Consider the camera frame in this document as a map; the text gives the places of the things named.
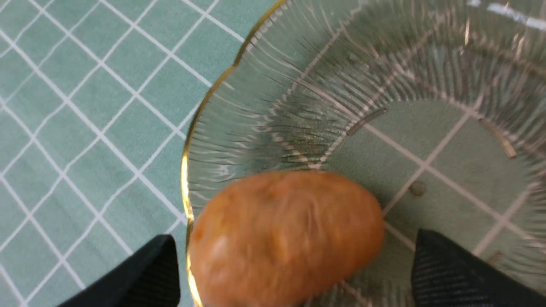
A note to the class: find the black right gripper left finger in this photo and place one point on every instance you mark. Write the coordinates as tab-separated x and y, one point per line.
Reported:
148	278

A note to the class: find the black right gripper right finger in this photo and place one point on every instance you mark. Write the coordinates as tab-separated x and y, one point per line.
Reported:
444	274

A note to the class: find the brown potato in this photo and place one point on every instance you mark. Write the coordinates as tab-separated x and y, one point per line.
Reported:
275	239

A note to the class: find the clear gold-rimmed glass bowl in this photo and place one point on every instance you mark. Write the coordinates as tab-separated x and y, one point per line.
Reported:
437	107

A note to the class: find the green checkered tablecloth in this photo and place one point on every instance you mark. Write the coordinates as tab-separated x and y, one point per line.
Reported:
97	98

